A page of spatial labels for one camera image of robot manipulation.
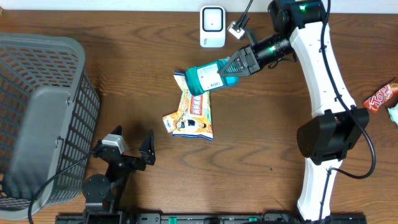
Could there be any grey plastic shopping basket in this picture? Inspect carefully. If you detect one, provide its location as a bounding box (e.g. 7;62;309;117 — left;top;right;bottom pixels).
1;33;100;220

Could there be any blue mouthwash bottle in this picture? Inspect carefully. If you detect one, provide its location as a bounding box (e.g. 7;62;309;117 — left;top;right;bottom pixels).
185;57;239;96

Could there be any red chocolate bar wrapper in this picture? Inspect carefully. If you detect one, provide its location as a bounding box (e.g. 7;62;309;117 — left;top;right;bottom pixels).
363;78;397;113

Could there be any yellow snack bag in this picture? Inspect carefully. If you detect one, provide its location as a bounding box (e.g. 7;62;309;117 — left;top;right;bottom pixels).
172;72;213;141

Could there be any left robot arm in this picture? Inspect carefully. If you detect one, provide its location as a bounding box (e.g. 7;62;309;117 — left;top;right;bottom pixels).
82;125;155;224

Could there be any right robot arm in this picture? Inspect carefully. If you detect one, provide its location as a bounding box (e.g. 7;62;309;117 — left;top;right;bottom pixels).
219;1;369;223

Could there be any white barcode scanner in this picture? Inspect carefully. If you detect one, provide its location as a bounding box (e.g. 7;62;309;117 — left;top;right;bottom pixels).
200;6;226;48

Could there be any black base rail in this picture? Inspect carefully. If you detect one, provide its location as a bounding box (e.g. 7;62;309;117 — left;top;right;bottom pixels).
55;212;368;224

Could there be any light green snack packet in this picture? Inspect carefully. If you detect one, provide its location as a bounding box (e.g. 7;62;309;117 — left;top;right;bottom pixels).
387;104;398;126

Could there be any small orange snack packet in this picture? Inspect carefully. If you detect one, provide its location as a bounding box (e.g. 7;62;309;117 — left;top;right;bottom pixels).
162;111;182;133

